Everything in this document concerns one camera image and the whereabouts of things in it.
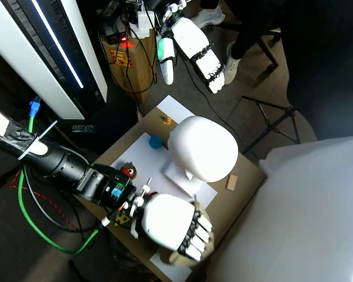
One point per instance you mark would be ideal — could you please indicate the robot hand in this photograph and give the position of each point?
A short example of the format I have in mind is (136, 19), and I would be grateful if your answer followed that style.
(191, 38)
(167, 220)

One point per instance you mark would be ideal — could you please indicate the white mannequin head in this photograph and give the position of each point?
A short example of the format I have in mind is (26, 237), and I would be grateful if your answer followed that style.
(206, 147)

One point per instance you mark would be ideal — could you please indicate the person's white shoe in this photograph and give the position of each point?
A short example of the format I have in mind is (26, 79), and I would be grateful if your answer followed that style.
(209, 16)
(231, 67)

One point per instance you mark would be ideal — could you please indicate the person's leg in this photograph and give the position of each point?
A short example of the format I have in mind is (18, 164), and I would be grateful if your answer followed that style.
(210, 3)
(253, 29)

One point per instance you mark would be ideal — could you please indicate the yellow cheese sticker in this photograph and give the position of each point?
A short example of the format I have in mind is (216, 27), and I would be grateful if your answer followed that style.
(122, 219)

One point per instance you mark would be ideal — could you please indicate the white power adapter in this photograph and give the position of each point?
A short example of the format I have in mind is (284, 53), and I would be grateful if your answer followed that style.
(145, 23)

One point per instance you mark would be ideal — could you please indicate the large white paper sheet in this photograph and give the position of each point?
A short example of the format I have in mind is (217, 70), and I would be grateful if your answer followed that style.
(141, 164)

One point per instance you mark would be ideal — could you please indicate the red toy figure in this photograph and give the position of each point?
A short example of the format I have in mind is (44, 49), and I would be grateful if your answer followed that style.
(129, 171)

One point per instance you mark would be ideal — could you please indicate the brown cardboard box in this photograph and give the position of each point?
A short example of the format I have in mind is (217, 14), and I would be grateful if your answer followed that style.
(135, 73)

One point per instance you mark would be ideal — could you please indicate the small wooden block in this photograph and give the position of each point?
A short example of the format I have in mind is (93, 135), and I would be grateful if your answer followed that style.
(231, 182)

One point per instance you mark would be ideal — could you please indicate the black device with red light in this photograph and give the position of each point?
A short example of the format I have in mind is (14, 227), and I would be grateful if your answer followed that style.
(114, 35)

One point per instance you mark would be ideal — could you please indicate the blue ball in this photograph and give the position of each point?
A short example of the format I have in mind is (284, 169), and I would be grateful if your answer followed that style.
(155, 142)

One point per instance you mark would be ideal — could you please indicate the small orange cone toy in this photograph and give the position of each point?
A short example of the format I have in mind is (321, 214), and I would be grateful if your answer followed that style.
(166, 120)

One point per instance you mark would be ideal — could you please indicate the black office chair base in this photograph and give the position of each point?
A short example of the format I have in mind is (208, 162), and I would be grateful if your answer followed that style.
(271, 68)

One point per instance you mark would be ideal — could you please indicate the black tripod stand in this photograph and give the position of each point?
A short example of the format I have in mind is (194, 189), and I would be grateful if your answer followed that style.
(278, 120)

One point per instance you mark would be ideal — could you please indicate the black power brick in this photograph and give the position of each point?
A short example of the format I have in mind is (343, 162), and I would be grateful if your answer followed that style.
(82, 128)

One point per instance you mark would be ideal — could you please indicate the white panel with black stripe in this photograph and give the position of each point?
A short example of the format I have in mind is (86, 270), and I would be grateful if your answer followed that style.
(17, 44)

